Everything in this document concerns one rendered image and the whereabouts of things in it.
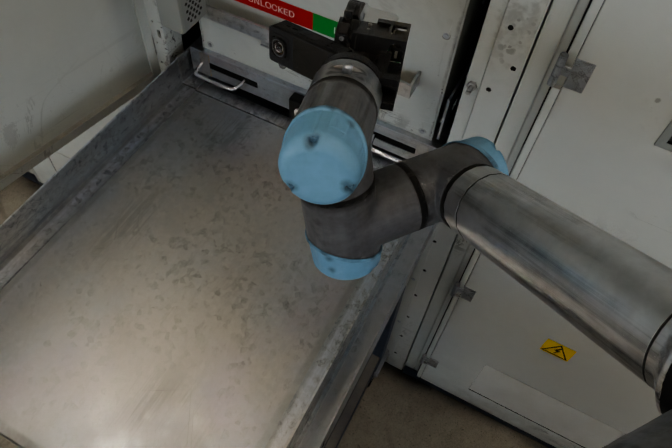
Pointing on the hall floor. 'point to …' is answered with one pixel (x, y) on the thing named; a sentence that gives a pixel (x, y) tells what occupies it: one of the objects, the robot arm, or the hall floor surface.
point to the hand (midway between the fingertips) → (358, 14)
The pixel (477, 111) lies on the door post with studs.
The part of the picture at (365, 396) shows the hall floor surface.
